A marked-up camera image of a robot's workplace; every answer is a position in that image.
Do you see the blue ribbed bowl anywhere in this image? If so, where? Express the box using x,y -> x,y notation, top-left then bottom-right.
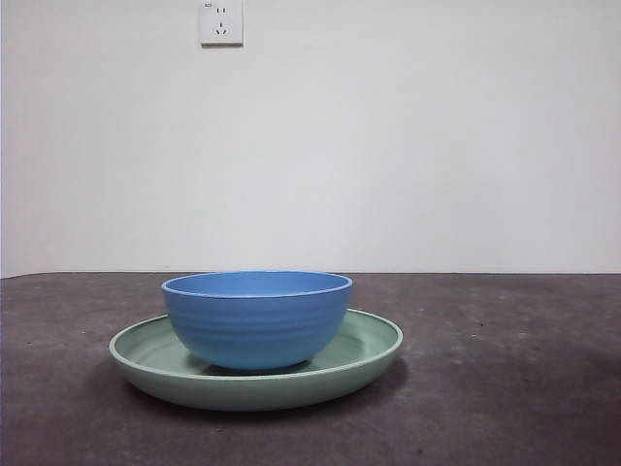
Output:
160,270 -> 354,370

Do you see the green round plate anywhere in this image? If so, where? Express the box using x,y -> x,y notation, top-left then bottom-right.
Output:
108,309 -> 405,413

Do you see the white wall socket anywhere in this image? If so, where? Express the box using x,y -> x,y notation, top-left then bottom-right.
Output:
201,0 -> 245,49

